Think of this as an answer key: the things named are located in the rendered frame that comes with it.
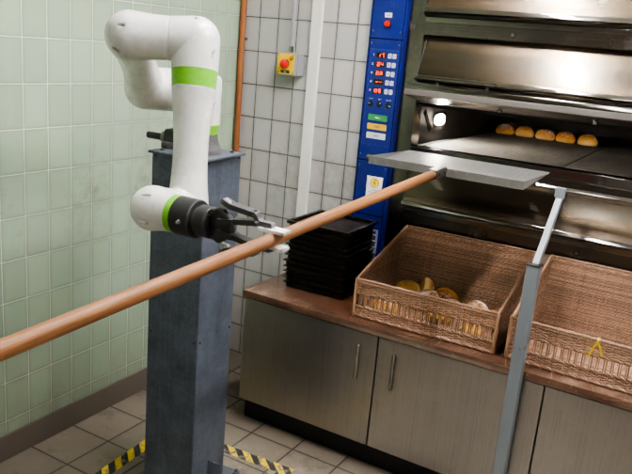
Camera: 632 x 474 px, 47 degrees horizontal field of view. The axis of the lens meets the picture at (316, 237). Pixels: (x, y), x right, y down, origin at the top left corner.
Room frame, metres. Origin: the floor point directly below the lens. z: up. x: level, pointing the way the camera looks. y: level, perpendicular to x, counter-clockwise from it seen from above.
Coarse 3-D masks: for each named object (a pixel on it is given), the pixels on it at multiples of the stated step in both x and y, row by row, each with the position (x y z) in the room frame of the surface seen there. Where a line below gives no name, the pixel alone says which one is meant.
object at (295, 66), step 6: (282, 54) 3.27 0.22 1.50; (288, 54) 3.25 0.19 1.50; (294, 54) 3.24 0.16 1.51; (300, 54) 3.27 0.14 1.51; (288, 60) 3.25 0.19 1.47; (294, 60) 3.24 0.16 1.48; (300, 60) 3.27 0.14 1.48; (276, 66) 3.28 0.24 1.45; (288, 66) 3.25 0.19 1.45; (294, 66) 3.24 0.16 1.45; (300, 66) 3.27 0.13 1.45; (276, 72) 3.28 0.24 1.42; (282, 72) 3.27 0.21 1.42; (288, 72) 3.25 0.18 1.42; (294, 72) 3.24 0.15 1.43; (300, 72) 3.28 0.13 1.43
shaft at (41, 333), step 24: (384, 192) 1.98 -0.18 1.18; (312, 216) 1.67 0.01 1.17; (336, 216) 1.73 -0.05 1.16; (264, 240) 1.47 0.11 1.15; (288, 240) 1.55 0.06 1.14; (192, 264) 1.28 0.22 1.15; (216, 264) 1.32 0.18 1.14; (144, 288) 1.15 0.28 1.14; (168, 288) 1.20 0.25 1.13; (72, 312) 1.03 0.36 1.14; (96, 312) 1.05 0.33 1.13; (24, 336) 0.94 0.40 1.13; (48, 336) 0.97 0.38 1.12; (0, 360) 0.90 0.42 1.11
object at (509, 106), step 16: (416, 96) 2.89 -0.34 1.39; (432, 96) 2.84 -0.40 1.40; (448, 96) 2.81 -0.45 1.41; (464, 96) 2.78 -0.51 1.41; (512, 112) 2.84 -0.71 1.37; (528, 112) 2.75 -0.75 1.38; (544, 112) 2.67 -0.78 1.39; (560, 112) 2.61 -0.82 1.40; (576, 112) 2.58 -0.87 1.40; (592, 112) 2.56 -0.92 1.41; (608, 112) 2.53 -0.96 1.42
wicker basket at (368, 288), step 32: (384, 256) 2.78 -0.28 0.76; (416, 256) 2.92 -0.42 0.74; (448, 256) 2.86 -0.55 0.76; (480, 256) 2.81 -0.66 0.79; (512, 256) 2.76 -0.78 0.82; (384, 288) 2.51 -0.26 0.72; (448, 288) 2.82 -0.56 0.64; (480, 288) 2.77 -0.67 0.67; (512, 288) 2.72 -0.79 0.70; (384, 320) 2.51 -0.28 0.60; (416, 320) 2.45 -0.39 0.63
